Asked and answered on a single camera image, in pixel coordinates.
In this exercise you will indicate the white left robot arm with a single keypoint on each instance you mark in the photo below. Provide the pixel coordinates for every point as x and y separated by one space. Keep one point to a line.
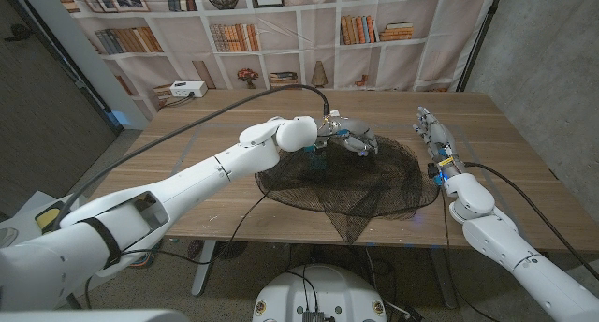
187 191

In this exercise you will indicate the yellow and black pad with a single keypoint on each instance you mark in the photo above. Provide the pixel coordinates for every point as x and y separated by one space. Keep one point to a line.
47 217

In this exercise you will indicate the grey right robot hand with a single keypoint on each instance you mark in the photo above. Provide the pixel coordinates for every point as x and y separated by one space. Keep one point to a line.
440 139

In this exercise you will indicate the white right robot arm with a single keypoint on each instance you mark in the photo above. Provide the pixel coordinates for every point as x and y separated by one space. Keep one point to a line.
505 252

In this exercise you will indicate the white power strip box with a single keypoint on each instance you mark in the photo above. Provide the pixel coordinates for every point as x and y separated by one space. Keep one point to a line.
189 89

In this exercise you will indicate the dark ribbed floor object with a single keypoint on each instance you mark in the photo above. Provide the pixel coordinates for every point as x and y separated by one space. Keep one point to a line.
195 250

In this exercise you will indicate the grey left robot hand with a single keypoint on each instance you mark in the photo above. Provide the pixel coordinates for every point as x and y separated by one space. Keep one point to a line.
355 135

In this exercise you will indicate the dark wood-grain door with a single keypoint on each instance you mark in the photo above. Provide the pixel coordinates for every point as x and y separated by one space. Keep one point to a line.
42 125

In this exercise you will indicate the white side cabinet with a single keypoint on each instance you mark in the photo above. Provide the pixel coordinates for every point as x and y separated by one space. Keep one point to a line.
23 214

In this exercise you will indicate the white table leg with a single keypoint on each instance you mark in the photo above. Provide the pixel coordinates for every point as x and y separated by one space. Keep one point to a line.
442 280
203 275

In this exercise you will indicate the colourful shoe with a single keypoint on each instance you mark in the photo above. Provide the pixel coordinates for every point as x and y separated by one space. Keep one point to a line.
147 261

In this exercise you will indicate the white round robot torso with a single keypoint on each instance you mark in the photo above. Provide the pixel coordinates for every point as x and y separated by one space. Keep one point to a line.
323 289

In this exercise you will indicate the printed bookshelf backdrop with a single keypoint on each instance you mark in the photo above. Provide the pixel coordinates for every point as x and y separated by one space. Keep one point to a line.
318 41

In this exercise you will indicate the white robot body edge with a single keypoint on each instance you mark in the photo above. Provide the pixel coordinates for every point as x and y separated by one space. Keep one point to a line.
93 316

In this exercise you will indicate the black backdrop stand pole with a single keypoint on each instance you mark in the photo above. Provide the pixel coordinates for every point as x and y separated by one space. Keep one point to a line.
482 36

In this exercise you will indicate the black mesh netting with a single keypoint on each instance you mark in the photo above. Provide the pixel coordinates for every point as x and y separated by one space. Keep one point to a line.
365 186

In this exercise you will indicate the turquoise cube block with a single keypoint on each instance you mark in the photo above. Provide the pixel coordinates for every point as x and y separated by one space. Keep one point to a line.
310 148

